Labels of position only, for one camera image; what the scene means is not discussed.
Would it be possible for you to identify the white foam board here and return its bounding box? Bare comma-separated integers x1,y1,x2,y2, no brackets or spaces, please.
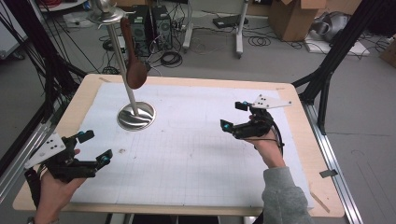
304,32,371,57

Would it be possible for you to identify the white cabinet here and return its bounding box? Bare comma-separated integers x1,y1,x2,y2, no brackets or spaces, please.
0,0,29,60

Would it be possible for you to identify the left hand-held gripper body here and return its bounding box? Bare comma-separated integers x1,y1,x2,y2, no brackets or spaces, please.
23,131,98,184

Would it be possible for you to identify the small cardboard box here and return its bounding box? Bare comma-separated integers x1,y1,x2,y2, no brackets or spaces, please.
379,38,396,68

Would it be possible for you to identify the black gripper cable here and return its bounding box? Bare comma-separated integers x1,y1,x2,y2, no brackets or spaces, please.
269,117,286,157

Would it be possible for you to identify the thin wooden strip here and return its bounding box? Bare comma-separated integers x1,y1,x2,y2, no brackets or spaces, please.
311,191,331,214

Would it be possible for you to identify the black wrist strap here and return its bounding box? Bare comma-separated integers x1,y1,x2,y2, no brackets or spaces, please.
23,167,43,209

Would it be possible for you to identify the person's right hand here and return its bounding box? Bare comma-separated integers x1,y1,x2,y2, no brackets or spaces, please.
244,128,287,170

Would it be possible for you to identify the person's left hand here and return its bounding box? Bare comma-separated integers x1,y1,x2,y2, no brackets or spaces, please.
33,173,87,224

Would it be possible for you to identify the thin coiled black cable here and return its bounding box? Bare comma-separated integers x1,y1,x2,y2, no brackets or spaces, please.
247,35,272,48

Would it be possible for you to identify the flat black device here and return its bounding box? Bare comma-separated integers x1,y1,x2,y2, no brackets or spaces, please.
212,13,249,30

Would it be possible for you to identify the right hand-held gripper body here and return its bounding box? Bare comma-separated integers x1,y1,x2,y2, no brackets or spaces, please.
232,93,293,140

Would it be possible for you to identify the black computer tower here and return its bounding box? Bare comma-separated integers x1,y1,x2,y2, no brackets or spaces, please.
126,5,153,58
151,5,173,50

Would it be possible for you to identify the round white table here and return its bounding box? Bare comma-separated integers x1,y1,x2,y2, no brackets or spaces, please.
36,0,89,13

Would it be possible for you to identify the white stand leg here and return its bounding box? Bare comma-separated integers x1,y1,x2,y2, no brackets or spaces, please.
182,0,194,53
235,0,250,59

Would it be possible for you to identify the grey tape piece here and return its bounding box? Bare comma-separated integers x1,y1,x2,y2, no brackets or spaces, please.
318,168,339,179

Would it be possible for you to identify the large cardboard box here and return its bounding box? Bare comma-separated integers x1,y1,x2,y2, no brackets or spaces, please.
268,0,328,42

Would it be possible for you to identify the thick coiled black cable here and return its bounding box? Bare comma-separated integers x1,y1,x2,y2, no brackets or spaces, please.
159,50,184,68

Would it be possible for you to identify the brown wooden spoon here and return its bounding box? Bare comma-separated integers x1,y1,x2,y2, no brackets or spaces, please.
120,17,149,91

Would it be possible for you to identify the metal stand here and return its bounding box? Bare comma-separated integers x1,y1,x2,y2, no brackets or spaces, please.
87,0,157,132

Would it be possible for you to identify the aluminium rail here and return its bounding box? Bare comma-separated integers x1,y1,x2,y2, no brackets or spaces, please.
301,101,363,224
0,104,64,204

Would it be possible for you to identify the white grid mat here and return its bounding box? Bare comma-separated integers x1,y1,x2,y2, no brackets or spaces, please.
67,82,316,209

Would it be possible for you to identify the black metal frame with cables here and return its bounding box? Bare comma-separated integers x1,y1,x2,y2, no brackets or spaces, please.
0,0,89,176

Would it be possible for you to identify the grey bag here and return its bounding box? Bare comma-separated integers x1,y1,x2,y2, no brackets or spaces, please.
311,11,351,43

